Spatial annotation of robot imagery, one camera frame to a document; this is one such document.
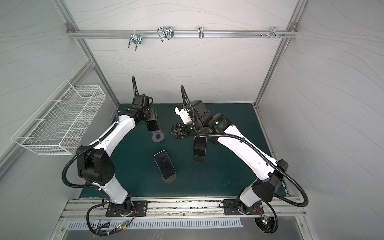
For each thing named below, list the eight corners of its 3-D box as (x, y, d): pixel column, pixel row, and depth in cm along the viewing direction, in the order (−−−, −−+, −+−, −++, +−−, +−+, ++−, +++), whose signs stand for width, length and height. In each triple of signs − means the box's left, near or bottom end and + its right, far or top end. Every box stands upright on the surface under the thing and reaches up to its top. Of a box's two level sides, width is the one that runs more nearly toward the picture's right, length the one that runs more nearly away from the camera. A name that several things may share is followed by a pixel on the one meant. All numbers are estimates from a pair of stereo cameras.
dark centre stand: (193, 163, 91) (193, 161, 89) (193, 157, 93) (193, 155, 91) (205, 163, 91) (205, 161, 89) (204, 157, 93) (205, 155, 91)
